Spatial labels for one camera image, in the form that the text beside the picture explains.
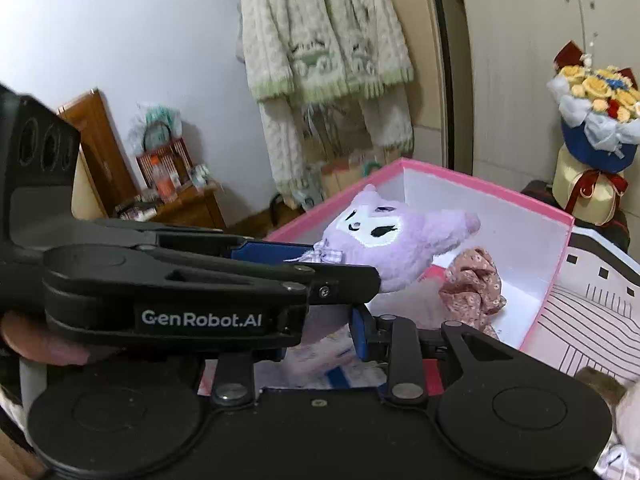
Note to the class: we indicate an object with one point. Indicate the red and white basket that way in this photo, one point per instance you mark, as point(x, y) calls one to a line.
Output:
point(170, 157)

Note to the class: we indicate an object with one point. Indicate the white tissue packet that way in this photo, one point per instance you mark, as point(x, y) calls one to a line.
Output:
point(320, 360)

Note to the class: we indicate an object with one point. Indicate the wooden nightstand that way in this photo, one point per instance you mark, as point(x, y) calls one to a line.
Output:
point(200, 210)

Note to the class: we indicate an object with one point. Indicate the beige wardrobe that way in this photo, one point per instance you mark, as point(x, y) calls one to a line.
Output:
point(525, 60)

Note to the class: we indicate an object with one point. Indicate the yellow flower bouquet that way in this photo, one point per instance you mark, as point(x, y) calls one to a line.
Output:
point(595, 135)

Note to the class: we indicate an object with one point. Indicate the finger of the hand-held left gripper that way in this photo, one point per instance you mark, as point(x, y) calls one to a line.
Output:
point(345, 282)
point(270, 252)

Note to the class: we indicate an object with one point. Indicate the brown and white plush toy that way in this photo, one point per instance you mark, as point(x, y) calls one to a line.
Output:
point(625, 410)

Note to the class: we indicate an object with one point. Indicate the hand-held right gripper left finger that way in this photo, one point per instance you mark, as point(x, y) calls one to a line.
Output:
point(232, 375)

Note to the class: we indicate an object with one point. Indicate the pink floral scrunchie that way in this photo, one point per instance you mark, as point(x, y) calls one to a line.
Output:
point(470, 285)

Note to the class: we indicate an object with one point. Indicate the pink folded cloth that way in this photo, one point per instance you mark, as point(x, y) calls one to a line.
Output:
point(436, 273)

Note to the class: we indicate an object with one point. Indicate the person's left hand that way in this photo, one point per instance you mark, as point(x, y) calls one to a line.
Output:
point(40, 342)

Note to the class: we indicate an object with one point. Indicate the white plastic bag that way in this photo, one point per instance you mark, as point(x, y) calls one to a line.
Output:
point(155, 120)

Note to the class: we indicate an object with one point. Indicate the cream fleece pajamas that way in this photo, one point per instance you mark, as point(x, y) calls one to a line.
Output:
point(325, 60)

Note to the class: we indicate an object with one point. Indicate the purple plush toy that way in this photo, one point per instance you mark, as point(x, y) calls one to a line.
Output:
point(400, 255)

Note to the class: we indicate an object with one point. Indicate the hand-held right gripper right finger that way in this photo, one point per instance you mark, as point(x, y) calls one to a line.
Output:
point(361, 335)

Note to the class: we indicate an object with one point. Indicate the pink storage box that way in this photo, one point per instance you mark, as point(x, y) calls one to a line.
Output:
point(500, 240)

